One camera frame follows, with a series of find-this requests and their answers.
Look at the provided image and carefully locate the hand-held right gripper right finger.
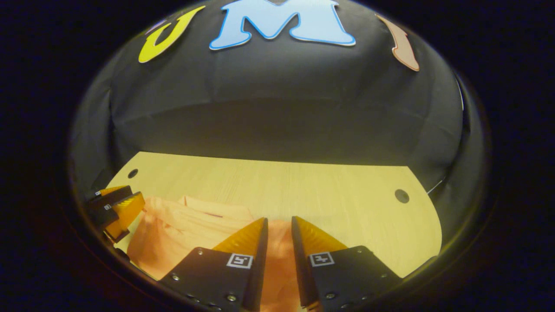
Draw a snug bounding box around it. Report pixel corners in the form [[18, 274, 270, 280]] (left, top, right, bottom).
[[291, 216, 404, 312]]

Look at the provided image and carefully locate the black backdrop cloth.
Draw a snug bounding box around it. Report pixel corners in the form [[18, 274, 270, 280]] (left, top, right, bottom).
[[69, 0, 486, 243]]

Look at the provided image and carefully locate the orange T-shirt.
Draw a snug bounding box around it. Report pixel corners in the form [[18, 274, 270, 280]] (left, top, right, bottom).
[[126, 195, 313, 312]]

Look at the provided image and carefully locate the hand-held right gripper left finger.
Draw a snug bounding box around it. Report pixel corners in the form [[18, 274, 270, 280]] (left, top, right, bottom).
[[157, 218, 269, 312]]

